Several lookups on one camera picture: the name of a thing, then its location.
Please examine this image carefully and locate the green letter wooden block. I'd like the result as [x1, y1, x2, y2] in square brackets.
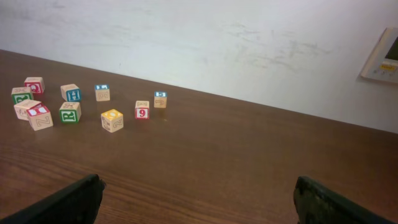
[11, 87, 34, 104]

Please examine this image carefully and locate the blue L wooden block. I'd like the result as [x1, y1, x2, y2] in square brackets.
[95, 84, 110, 101]

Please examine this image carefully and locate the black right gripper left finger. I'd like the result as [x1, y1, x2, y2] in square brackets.
[1, 174, 105, 224]

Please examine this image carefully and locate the beige wall control panel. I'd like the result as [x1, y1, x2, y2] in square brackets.
[359, 27, 397, 83]

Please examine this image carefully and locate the red 9 wooden block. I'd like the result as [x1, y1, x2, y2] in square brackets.
[134, 100, 150, 119]

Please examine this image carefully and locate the blue 5 wooden block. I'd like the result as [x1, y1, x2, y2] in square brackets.
[154, 91, 167, 108]

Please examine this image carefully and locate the blue H wooden block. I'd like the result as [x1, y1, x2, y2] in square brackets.
[60, 84, 81, 102]

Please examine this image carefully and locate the red I wooden block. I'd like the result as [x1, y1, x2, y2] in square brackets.
[27, 106, 53, 131]

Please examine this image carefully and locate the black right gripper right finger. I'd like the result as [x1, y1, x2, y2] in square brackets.
[294, 176, 394, 224]

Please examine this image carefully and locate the red Q wooden block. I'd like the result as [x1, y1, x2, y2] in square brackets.
[24, 77, 45, 94]

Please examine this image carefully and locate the green R wooden block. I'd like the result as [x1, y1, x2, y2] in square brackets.
[59, 102, 81, 123]

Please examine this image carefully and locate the plain faced wooden block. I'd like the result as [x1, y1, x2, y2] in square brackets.
[14, 100, 42, 121]

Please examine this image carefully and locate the yellow O wooden block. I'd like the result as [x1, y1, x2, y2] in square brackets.
[101, 109, 124, 133]

